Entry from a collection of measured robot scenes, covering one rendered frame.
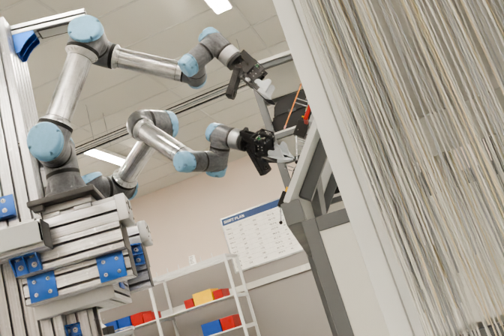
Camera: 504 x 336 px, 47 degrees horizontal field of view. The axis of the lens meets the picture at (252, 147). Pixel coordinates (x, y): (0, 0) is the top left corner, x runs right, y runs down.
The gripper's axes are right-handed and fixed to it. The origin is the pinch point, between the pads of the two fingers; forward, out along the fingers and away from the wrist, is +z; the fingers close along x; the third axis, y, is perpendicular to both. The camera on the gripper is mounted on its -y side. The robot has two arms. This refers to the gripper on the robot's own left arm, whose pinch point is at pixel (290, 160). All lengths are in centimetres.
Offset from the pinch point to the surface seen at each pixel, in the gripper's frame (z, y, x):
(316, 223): 28.8, 6.7, -30.8
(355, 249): 40, 2, -30
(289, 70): -74, -29, 109
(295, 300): -290, -595, 386
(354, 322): 46, -11, -43
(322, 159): 17.9, 10.7, -8.1
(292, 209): 21.6, 9.4, -31.8
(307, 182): 16.4, 6.0, -15.1
